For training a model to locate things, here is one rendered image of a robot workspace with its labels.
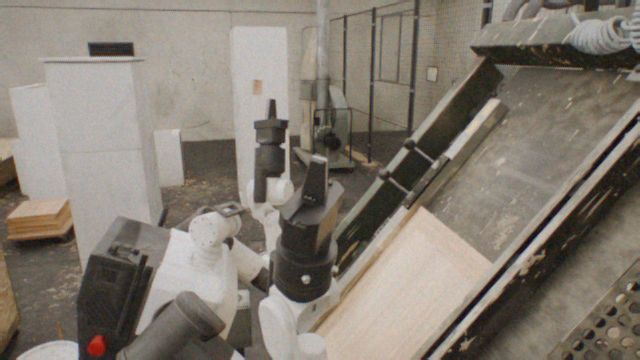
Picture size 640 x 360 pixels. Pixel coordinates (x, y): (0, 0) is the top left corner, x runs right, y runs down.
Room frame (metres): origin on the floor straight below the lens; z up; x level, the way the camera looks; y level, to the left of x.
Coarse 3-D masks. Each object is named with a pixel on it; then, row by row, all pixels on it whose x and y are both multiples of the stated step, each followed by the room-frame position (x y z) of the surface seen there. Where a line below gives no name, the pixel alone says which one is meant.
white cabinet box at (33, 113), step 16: (16, 96) 4.37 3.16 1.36; (32, 96) 4.41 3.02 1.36; (48, 96) 4.45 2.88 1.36; (16, 112) 4.36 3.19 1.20; (32, 112) 4.40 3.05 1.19; (48, 112) 4.44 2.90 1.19; (32, 128) 4.40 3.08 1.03; (48, 128) 4.44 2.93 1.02; (32, 144) 4.39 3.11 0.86; (48, 144) 4.43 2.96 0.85
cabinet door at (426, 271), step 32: (416, 224) 1.14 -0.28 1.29; (384, 256) 1.14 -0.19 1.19; (416, 256) 1.04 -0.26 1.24; (448, 256) 0.94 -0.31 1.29; (480, 256) 0.87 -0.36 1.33; (352, 288) 1.15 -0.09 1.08; (384, 288) 1.04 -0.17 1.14; (416, 288) 0.94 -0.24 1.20; (448, 288) 0.87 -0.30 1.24; (352, 320) 1.04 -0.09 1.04; (384, 320) 0.94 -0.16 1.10; (416, 320) 0.86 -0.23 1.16; (352, 352) 0.94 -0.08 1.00; (384, 352) 0.86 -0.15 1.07
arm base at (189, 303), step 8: (176, 296) 0.62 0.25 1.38; (184, 296) 0.61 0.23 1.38; (192, 296) 0.64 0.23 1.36; (184, 304) 0.60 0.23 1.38; (192, 304) 0.60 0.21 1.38; (200, 304) 0.64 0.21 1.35; (184, 312) 0.59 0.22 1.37; (192, 312) 0.59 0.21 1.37; (200, 312) 0.59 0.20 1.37; (208, 312) 0.63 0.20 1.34; (192, 320) 0.58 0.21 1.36; (200, 320) 0.58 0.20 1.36; (208, 320) 0.59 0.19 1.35; (216, 320) 0.62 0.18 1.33; (200, 328) 0.58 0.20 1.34; (208, 328) 0.59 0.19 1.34; (216, 328) 0.60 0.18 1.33; (224, 328) 0.66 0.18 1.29; (120, 352) 0.57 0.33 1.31
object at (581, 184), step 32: (608, 160) 0.75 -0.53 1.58; (576, 192) 0.75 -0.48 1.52; (608, 192) 0.74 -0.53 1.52; (544, 224) 0.75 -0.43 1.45; (576, 224) 0.72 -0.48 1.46; (512, 256) 0.74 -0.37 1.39; (544, 256) 0.71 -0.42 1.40; (480, 288) 0.73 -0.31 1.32; (512, 288) 0.70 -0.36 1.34; (448, 320) 0.73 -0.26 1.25; (480, 320) 0.69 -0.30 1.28; (416, 352) 0.72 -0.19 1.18; (448, 352) 0.68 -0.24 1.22
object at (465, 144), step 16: (480, 112) 1.28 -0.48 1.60; (496, 112) 1.24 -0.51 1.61; (480, 128) 1.23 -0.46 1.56; (464, 144) 1.22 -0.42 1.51; (464, 160) 1.22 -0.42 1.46; (448, 176) 1.21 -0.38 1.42; (432, 192) 1.20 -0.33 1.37; (400, 208) 1.23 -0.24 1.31; (416, 208) 1.19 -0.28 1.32; (400, 224) 1.18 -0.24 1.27; (384, 240) 1.17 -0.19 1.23; (368, 256) 1.17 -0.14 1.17; (352, 272) 1.17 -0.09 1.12; (336, 304) 1.14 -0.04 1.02; (320, 320) 1.13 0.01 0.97
